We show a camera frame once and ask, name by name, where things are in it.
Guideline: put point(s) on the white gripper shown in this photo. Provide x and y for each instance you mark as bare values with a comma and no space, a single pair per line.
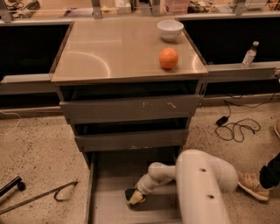
143,187

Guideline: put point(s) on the dark green sponge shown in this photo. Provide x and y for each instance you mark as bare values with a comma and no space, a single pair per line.
129,194

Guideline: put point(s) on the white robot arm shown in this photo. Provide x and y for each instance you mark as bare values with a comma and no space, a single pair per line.
201,179

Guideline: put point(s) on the grey bottom drawer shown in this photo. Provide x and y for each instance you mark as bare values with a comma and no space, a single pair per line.
113,172

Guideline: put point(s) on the grey drawer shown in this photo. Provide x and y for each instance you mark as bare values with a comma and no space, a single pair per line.
132,140
113,172
130,109

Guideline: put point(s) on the grey middle drawer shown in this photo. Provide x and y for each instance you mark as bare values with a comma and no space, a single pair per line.
132,140

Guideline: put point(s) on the grey top drawer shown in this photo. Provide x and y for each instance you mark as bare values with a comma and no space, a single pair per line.
130,109

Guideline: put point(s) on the grey drawer cabinet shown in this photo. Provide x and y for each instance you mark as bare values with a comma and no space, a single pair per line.
111,58

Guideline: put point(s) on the metal hook rod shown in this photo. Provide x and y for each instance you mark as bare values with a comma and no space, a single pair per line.
54,191

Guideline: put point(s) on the tan left shoe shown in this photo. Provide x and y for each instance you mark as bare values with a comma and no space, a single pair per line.
250,183

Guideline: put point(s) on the tan shoe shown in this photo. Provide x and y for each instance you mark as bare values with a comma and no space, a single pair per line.
277,128
250,183

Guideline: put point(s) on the black caster leg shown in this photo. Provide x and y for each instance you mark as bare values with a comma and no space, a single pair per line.
17,181

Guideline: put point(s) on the black trouser leg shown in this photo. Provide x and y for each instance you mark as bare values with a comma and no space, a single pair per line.
270,173

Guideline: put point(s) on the orange fruit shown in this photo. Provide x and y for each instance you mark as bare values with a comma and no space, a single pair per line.
168,58

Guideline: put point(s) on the tan right shoe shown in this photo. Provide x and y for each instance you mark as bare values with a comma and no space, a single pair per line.
277,128

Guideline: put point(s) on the white bowl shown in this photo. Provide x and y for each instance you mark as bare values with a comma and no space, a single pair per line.
169,29

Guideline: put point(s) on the clear plastic water bottle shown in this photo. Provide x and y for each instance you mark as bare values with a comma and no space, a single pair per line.
250,54

